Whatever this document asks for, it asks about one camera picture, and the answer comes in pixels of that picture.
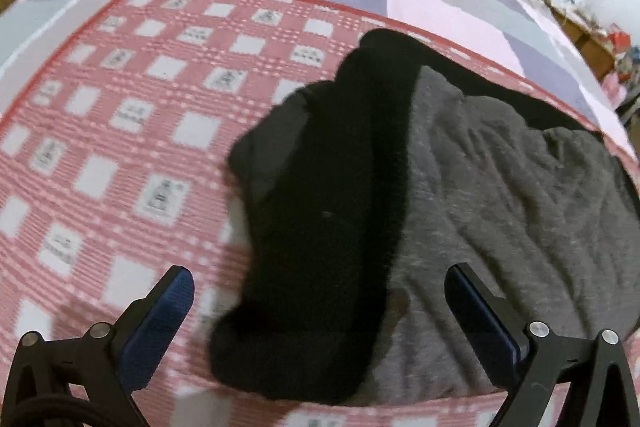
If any wooden bedside cabinet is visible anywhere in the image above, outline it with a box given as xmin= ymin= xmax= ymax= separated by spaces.
xmin=547 ymin=2 xmax=615 ymax=83

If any red checkered blanket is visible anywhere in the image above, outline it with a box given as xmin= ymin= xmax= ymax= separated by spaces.
xmin=0 ymin=0 xmax=640 ymax=427

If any dark grey wool coat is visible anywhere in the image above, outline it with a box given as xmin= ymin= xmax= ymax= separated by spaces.
xmin=209 ymin=28 xmax=639 ymax=405

